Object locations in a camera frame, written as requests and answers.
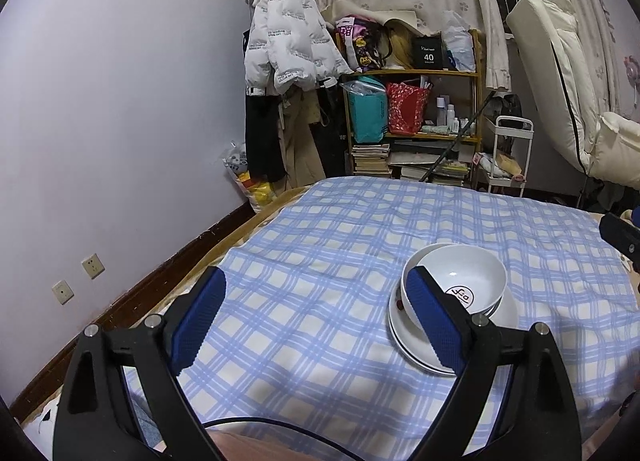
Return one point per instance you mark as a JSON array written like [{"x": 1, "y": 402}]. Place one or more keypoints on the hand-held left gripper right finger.
[{"x": 435, "y": 321}]

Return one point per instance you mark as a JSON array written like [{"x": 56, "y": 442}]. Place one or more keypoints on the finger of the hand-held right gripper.
[
  {"x": 636, "y": 216},
  {"x": 617, "y": 236}
]

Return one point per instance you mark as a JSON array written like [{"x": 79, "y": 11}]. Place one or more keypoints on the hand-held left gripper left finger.
[{"x": 197, "y": 321}]

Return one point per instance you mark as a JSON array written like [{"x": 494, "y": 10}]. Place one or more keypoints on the white cherry print plate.
[
  {"x": 397, "y": 333},
  {"x": 420, "y": 363},
  {"x": 507, "y": 316}
]

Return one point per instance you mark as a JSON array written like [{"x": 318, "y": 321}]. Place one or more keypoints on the plain white bowl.
[{"x": 465, "y": 266}]

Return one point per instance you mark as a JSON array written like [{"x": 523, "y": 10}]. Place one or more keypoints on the red bowl with geometric band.
[{"x": 422, "y": 255}]

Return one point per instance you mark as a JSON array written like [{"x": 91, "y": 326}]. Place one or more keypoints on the blue patterned cloth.
[{"x": 142, "y": 416}]

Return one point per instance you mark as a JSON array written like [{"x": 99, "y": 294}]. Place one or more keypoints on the blue checked tablecloth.
[{"x": 325, "y": 266}]

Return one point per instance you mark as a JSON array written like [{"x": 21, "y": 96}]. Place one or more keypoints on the yellow paper envelope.
[{"x": 507, "y": 165}]

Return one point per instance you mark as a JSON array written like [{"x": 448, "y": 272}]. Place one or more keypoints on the pink garment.
[{"x": 250, "y": 448}]

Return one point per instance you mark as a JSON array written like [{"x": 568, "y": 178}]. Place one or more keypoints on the yellow packets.
[{"x": 260, "y": 193}]

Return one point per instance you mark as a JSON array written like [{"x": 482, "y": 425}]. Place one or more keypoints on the white trolley cart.
[{"x": 515, "y": 119}]

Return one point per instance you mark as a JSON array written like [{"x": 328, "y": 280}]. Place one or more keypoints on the white recliner chair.
[{"x": 550, "y": 66}]

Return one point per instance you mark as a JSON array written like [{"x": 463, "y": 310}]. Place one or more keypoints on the stack of books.
[{"x": 370, "y": 158}]

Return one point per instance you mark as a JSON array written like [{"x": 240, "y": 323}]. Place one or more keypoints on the black pole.
[{"x": 457, "y": 138}]

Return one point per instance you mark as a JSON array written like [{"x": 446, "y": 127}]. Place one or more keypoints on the pale green pouch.
[{"x": 435, "y": 130}]

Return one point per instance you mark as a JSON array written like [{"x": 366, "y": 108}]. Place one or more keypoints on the black hanging trousers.
[{"x": 262, "y": 141}]

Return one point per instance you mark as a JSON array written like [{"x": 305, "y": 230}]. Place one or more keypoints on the beige hanging coat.
[{"x": 300, "y": 146}]

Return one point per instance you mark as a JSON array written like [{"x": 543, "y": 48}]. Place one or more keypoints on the white bottle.
[
  {"x": 451, "y": 117},
  {"x": 440, "y": 112}
]

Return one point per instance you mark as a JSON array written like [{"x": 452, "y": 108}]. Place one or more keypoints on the frilled cream curtain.
[{"x": 590, "y": 16}]

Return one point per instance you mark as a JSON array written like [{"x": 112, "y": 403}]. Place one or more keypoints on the black hanging garment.
[{"x": 330, "y": 141}]

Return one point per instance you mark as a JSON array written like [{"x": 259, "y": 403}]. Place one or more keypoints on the red patterned bag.
[{"x": 405, "y": 111}]

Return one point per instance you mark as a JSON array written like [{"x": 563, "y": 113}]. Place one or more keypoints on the teal bag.
[{"x": 367, "y": 116}]

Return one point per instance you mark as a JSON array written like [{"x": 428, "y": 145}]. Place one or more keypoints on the white plastic bag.
[{"x": 457, "y": 48}]

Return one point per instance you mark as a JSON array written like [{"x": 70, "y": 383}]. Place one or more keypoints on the black box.
[{"x": 427, "y": 53}]

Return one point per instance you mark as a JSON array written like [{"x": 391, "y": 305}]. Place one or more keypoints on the pink and black printed bag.
[{"x": 357, "y": 46}]

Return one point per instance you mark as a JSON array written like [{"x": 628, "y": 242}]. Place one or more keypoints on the white puffer jacket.
[{"x": 290, "y": 41}]

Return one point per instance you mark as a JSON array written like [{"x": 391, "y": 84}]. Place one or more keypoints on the beige foam sheet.
[{"x": 350, "y": 11}]

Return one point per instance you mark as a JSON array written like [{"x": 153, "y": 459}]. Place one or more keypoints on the beige wall socket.
[
  {"x": 63, "y": 292},
  {"x": 93, "y": 266}
]

